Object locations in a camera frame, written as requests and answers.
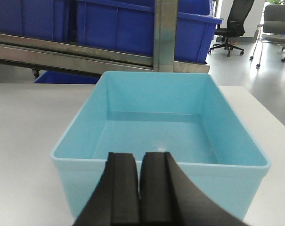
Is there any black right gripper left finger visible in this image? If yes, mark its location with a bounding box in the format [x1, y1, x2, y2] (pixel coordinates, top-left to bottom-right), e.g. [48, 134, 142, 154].
[73, 153, 139, 226]

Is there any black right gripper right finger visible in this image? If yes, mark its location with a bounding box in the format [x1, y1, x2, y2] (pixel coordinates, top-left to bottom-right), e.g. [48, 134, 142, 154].
[139, 152, 245, 226]

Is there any light blue plastic box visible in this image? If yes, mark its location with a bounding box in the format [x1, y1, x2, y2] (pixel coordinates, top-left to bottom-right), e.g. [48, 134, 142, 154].
[51, 71, 271, 219]

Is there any blue crate under shelf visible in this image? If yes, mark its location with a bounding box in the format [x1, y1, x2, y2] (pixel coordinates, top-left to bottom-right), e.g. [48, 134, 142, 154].
[34, 71, 99, 84]

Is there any stainless steel shelf rack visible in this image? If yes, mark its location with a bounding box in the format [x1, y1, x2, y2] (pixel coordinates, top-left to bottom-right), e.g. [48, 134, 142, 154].
[0, 0, 210, 77]

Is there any large blue crate right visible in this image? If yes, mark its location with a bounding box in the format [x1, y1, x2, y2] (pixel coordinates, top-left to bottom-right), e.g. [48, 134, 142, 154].
[76, 0, 222, 64]

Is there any large blue crate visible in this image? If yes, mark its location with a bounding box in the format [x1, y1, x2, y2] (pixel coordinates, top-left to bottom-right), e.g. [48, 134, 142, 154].
[0, 0, 74, 42]
[76, 0, 222, 64]

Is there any black office chair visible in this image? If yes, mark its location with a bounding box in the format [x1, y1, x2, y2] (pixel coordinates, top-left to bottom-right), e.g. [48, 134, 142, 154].
[208, 0, 254, 57]

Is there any large blue crate left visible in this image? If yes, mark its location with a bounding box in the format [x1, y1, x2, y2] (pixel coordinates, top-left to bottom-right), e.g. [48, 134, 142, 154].
[0, 0, 74, 42]

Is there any grey office chair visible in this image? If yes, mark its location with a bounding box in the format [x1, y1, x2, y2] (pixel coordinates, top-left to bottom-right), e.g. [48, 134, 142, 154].
[249, 4, 285, 72]

